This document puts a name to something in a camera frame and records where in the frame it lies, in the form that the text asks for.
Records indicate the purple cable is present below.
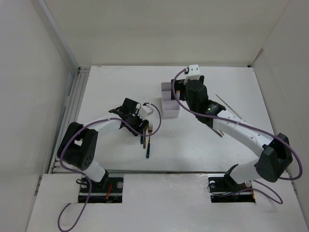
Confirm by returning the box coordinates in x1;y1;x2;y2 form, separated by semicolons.
170;68;304;204
58;103;162;230

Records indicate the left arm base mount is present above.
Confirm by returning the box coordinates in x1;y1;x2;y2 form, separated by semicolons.
76;175;124;203

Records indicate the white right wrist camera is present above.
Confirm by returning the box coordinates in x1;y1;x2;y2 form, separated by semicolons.
184;64;201;85

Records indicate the aluminium frame rail left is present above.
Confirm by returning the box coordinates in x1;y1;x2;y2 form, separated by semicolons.
45;66;91;174

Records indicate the silver chopstick far right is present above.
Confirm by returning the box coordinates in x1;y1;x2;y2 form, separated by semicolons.
215;94;246;122

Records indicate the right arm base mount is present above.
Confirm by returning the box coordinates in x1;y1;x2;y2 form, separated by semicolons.
207;174;255;203

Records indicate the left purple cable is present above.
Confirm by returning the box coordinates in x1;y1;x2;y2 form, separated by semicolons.
58;103;162;230

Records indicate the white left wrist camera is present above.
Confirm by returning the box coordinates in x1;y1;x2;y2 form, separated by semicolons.
138;103;154;120

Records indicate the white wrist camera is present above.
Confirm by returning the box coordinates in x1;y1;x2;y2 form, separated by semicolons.
138;103;154;120
184;64;201;85

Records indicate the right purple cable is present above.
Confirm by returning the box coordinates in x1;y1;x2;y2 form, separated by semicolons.
170;68;304;204

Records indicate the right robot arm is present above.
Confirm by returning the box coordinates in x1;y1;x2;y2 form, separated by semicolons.
171;76;293;190

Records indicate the white three-compartment utensil holder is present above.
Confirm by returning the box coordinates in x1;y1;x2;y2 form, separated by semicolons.
161;82;180;118

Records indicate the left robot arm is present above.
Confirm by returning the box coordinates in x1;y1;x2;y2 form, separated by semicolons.
57;98;154;192

